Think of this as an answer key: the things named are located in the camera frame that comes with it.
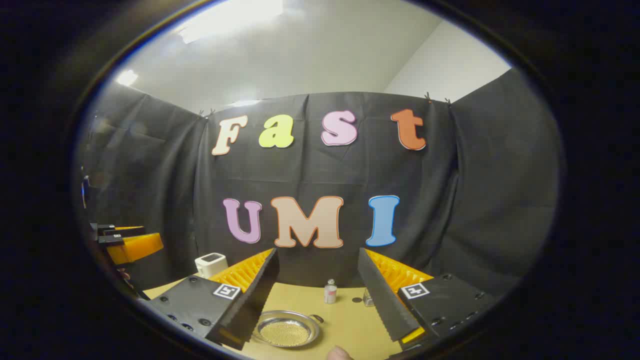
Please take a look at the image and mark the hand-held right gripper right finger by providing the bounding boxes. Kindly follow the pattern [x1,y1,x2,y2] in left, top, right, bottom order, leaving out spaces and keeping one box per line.
[357,247,497,351]

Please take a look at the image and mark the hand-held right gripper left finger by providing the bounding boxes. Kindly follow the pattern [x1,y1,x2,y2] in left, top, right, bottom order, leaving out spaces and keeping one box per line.
[144,247,281,351]

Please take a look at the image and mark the steel pot with beans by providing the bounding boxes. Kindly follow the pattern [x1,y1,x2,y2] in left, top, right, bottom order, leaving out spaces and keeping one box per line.
[252,309,325,349]

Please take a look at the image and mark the white toaster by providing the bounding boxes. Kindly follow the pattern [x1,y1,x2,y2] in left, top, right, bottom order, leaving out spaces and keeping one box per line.
[194,252,229,279]

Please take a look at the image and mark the black backdrop cloth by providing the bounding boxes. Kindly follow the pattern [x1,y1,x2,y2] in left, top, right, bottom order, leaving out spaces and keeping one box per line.
[75,67,561,301]

